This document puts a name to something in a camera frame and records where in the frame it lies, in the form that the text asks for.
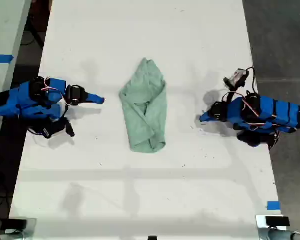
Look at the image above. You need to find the gripper camera stalk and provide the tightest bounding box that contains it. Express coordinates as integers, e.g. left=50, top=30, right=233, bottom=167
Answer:
left=63, top=116, right=76, bottom=138
left=221, top=86, right=241, bottom=104

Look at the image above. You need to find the black floor cable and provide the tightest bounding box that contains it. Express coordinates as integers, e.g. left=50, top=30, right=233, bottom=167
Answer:
left=0, top=189, right=13, bottom=227

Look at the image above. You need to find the grey metal pipe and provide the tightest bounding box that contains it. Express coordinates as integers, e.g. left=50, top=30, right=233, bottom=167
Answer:
left=258, top=228, right=300, bottom=240

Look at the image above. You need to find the metal table bracket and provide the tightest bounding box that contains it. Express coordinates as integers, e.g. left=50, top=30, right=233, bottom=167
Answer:
left=255, top=214, right=291, bottom=231
left=4, top=217, right=38, bottom=235

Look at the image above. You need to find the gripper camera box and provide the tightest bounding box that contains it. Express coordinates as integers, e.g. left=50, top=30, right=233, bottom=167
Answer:
left=223, top=68, right=250, bottom=90
left=40, top=121, right=66, bottom=139

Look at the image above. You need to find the gripper camera cable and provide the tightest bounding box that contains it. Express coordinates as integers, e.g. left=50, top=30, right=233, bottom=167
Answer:
left=245, top=66, right=257, bottom=94
left=27, top=127, right=45, bottom=137

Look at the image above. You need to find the pale green T-shirt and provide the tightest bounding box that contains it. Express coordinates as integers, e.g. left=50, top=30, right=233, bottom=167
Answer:
left=118, top=57, right=167, bottom=154

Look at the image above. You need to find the long blue tape strip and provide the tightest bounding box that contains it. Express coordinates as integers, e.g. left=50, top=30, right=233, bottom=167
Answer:
left=0, top=54, right=15, bottom=64

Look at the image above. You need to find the small black box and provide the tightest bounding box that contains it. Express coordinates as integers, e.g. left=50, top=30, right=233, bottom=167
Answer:
left=265, top=216, right=291, bottom=227
left=7, top=218, right=28, bottom=230

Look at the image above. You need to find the short blue tape piece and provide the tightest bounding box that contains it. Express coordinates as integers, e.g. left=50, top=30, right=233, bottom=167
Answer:
left=266, top=200, right=282, bottom=211

